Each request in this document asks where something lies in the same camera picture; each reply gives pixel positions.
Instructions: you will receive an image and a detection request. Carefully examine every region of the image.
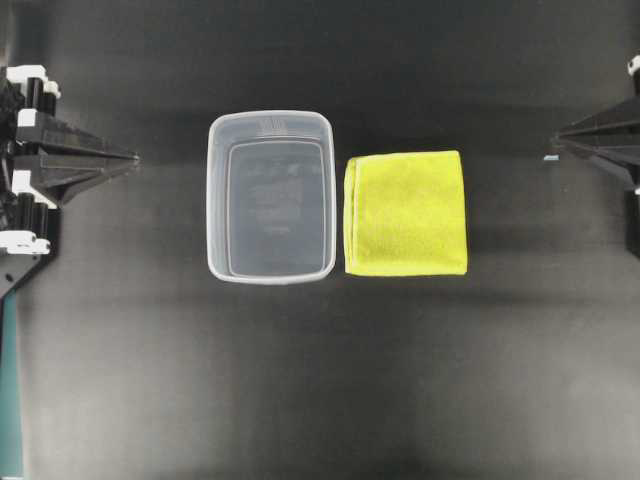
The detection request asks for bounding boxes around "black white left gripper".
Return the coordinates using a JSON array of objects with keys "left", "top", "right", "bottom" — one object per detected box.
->
[{"left": 1, "top": 65, "right": 139, "bottom": 298}]

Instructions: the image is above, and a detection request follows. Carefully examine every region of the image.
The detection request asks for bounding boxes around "yellow folded towel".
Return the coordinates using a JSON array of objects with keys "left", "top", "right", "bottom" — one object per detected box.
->
[{"left": 343, "top": 150, "right": 468, "bottom": 277}]

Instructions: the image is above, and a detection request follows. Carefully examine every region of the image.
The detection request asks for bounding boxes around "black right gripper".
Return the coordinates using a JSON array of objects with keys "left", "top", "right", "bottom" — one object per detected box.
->
[{"left": 552, "top": 55, "right": 639, "bottom": 253}]

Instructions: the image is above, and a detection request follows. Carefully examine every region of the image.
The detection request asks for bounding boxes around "clear plastic container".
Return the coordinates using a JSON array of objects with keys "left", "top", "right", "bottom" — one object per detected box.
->
[{"left": 205, "top": 110, "right": 337, "bottom": 285}]

